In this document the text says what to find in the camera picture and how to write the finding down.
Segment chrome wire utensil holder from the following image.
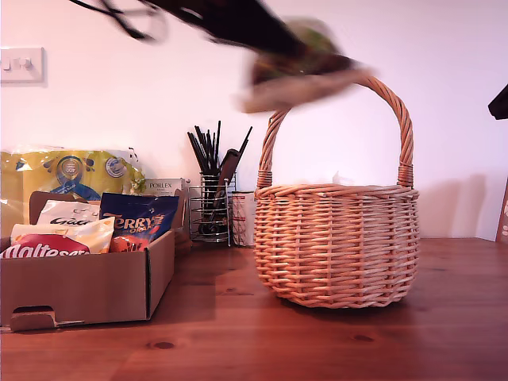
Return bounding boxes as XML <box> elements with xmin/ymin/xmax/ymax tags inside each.
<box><xmin>187</xmin><ymin>172</ymin><xmax>238</xmax><ymax>244</ymax></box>

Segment white tin can red lines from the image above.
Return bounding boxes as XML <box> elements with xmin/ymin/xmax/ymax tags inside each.
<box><xmin>231</xmin><ymin>190</ymin><xmax>256</xmax><ymax>247</ymax></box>

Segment black looping arm cable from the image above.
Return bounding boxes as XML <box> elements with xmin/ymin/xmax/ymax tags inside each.
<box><xmin>69</xmin><ymin>0</ymin><xmax>168</xmax><ymax>43</ymax></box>

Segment yellow plastic paper roll pack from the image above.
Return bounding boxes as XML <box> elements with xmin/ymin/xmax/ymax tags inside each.
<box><xmin>0</xmin><ymin>144</ymin><xmax>146</xmax><ymax>223</ymax></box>

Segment brown board with white dots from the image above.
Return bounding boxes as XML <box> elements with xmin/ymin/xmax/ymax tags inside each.
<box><xmin>495</xmin><ymin>186</ymin><xmax>508</xmax><ymax>244</ymax></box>

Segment brown wooden spatula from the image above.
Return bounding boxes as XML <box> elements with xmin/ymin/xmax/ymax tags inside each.
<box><xmin>202</xmin><ymin>148</ymin><xmax>241</xmax><ymax>235</ymax></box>

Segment white Porlex box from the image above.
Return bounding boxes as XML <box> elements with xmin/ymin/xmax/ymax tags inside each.
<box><xmin>143</xmin><ymin>177</ymin><xmax>191</xmax><ymax>198</ymax></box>

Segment white light switch plate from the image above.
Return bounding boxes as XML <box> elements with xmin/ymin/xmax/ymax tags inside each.
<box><xmin>0</xmin><ymin>47</ymin><xmax>45</xmax><ymax>85</ymax></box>

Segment woven wicker basket with handle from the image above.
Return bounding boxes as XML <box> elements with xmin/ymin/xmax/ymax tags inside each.
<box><xmin>253</xmin><ymin>75</ymin><xmax>421</xmax><ymax>310</ymax></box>

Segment blue Terry's mini eggs bag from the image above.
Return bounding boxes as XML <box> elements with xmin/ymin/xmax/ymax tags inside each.
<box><xmin>98</xmin><ymin>192</ymin><xmax>180</xmax><ymax>254</ymax></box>

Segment brown cardboard box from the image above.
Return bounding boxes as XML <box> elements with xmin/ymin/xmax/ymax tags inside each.
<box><xmin>0</xmin><ymin>190</ymin><xmax>187</xmax><ymax>333</ymax></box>

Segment white crumpled tissue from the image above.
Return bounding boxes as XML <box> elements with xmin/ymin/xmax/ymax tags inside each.
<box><xmin>331</xmin><ymin>171</ymin><xmax>356</xmax><ymax>187</ymax></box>

